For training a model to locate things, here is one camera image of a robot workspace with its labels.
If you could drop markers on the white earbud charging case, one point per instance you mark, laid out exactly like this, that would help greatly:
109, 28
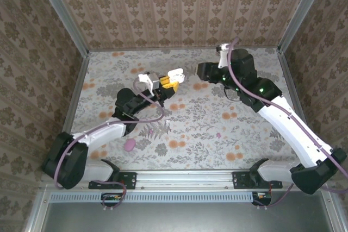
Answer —
176, 75

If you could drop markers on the pink earbud charging case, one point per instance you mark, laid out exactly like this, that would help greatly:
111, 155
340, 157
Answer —
130, 145

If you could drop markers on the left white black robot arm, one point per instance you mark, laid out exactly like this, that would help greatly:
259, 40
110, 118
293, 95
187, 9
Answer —
98, 135

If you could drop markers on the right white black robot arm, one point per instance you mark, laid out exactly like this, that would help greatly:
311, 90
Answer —
288, 131

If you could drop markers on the floral patterned tablecloth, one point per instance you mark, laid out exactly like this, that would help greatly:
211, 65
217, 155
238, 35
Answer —
206, 161

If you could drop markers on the grey metal sheet panel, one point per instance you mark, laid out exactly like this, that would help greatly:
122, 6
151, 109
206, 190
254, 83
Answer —
185, 218

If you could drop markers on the aluminium table end rail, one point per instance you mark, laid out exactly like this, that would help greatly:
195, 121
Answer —
185, 49

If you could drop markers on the aluminium table side rail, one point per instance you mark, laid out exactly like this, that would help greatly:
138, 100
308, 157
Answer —
288, 74
73, 107

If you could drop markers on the aluminium frame corner post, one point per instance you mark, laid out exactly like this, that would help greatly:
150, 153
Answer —
302, 12
63, 14

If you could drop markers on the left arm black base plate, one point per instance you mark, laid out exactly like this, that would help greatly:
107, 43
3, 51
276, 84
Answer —
130, 180

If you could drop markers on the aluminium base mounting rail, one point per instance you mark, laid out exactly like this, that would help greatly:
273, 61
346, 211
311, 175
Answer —
185, 179

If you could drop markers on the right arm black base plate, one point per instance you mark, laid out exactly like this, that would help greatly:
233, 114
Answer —
239, 180

